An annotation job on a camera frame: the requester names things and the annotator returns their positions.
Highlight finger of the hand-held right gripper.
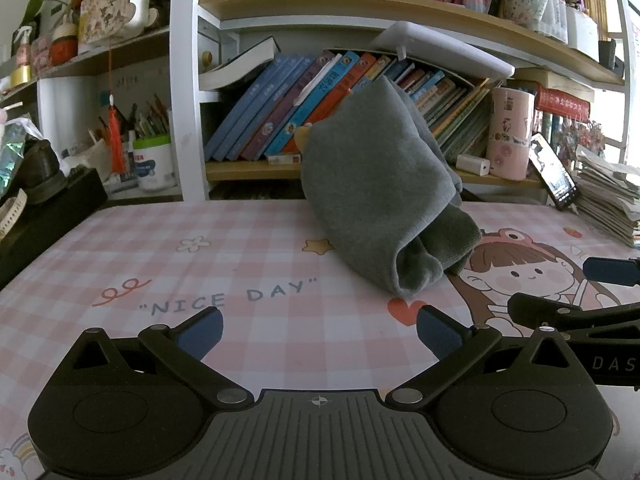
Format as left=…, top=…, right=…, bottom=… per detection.
left=583, top=256, right=640, bottom=287
left=507, top=292, right=640, bottom=343

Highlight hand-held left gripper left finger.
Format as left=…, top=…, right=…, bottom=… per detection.
left=62, top=306, right=252, bottom=407

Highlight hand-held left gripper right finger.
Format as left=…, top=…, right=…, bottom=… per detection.
left=385, top=305, right=581, bottom=407

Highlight grey pants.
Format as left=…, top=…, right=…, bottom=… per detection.
left=300, top=76, right=483, bottom=300

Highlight pink checked cartoon desk mat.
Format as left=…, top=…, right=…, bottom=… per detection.
left=0, top=200, right=640, bottom=480

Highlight stack of newspapers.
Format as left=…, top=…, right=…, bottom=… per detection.
left=572, top=145, right=640, bottom=248

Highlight black smartphone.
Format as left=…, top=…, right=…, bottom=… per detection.
left=528, top=132, right=581, bottom=211

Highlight white charger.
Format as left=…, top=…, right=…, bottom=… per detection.
left=456, top=154, right=492, bottom=177

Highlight pink sticker-covered tumbler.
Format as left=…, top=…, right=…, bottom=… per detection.
left=486, top=86, right=536, bottom=181

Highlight red thick book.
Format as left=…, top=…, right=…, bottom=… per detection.
left=535, top=86, right=596, bottom=116

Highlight white jar pen holder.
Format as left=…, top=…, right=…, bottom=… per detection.
left=127, top=95, right=176, bottom=192

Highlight black box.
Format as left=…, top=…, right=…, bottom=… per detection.
left=0, top=167, right=108, bottom=288

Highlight beige thick book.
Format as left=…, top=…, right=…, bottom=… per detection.
left=512, top=67, right=596, bottom=103

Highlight red tassel ornament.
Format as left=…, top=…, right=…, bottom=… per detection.
left=97, top=45, right=128, bottom=175

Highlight white wooden bookshelf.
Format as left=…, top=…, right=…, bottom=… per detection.
left=0, top=0, right=636, bottom=206

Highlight dark brown shoe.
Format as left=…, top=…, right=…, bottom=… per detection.
left=22, top=139, right=68, bottom=205

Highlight row of leaning picture books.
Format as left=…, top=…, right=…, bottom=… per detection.
left=202, top=50, right=501, bottom=166

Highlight white storage box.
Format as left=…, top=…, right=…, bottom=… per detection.
left=565, top=5, right=601, bottom=63

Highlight shiny plastic bag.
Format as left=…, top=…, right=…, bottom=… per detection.
left=0, top=117, right=46, bottom=198

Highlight row of yellow spine books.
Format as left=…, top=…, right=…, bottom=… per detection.
left=570, top=0, right=613, bottom=41

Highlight black cover thick book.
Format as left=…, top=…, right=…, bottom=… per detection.
left=199, top=36, right=282, bottom=92

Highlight cluster of tubes and stationery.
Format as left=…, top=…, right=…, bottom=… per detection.
left=500, top=0, right=568, bottom=43

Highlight white flat lamp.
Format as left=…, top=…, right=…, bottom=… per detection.
left=367, top=21, right=516, bottom=79

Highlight pink spray bottle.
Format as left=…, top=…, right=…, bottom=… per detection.
left=12, top=26, right=33, bottom=68

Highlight cream hanging plaque ornament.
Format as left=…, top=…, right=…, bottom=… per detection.
left=80, top=0, right=163, bottom=43

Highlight green leaf plant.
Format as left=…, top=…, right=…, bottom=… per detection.
left=17, top=0, right=48, bottom=28

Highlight beige strap watch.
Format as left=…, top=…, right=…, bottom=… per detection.
left=0, top=192, right=28, bottom=238

